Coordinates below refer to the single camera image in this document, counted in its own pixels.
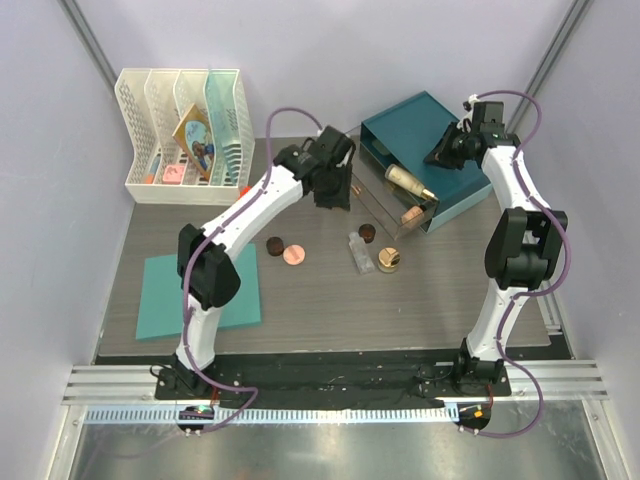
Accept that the cream gold pump bottle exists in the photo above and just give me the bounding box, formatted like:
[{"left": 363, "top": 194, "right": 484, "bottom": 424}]
[{"left": 385, "top": 164, "right": 438, "bottom": 201}]

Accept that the clear smoked drawer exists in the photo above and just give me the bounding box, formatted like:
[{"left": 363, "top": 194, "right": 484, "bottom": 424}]
[
  {"left": 347, "top": 127, "right": 429, "bottom": 240},
  {"left": 407, "top": 200, "right": 440, "bottom": 230}
]

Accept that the clear rectangular bottle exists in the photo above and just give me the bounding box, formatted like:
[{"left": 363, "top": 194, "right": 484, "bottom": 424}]
[{"left": 348, "top": 232, "right": 375, "bottom": 275}]

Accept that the small beige concealer tube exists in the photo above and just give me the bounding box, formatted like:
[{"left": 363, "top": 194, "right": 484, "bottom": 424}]
[{"left": 401, "top": 204, "right": 426, "bottom": 224}]

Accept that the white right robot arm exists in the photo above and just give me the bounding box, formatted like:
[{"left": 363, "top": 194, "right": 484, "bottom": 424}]
[{"left": 424, "top": 102, "right": 568, "bottom": 395}]

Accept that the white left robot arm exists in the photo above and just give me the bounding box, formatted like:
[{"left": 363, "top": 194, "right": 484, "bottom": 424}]
[{"left": 172, "top": 132, "right": 356, "bottom": 399}]

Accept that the dark amber round jar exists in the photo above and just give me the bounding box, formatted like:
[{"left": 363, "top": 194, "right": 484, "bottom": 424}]
[{"left": 358, "top": 223, "right": 376, "bottom": 244}]

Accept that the teal drawer cabinet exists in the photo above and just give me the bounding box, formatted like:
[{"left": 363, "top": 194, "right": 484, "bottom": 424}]
[{"left": 360, "top": 92, "right": 492, "bottom": 233}]

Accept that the pink round compact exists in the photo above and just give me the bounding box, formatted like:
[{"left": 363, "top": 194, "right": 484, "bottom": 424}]
[{"left": 282, "top": 244, "right": 306, "bottom": 266}]

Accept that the white mesh file organizer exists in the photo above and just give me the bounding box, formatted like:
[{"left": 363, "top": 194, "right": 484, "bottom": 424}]
[{"left": 114, "top": 68, "right": 255, "bottom": 206}]

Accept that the illustrated picture book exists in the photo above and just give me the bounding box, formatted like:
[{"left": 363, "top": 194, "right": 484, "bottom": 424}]
[{"left": 173, "top": 104, "right": 215, "bottom": 181}]

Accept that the pink square eraser box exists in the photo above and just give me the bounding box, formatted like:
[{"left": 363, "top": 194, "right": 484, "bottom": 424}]
[{"left": 162, "top": 164, "right": 186, "bottom": 185}]

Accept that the orange blue marker pen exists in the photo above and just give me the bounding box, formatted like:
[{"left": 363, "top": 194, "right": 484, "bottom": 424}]
[{"left": 143, "top": 154, "right": 161, "bottom": 184}]

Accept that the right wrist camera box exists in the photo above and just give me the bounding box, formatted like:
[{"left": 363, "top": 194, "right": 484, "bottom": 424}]
[{"left": 471, "top": 101, "right": 505, "bottom": 134}]

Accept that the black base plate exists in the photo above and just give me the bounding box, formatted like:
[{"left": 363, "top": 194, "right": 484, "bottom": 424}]
[{"left": 150, "top": 349, "right": 512, "bottom": 409}]

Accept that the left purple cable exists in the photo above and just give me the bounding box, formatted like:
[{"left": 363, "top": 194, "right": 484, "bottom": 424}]
[{"left": 112, "top": 106, "right": 324, "bottom": 459}]

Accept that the aluminium front rail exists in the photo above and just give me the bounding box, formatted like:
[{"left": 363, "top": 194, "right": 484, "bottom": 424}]
[{"left": 63, "top": 360, "right": 608, "bottom": 425}]

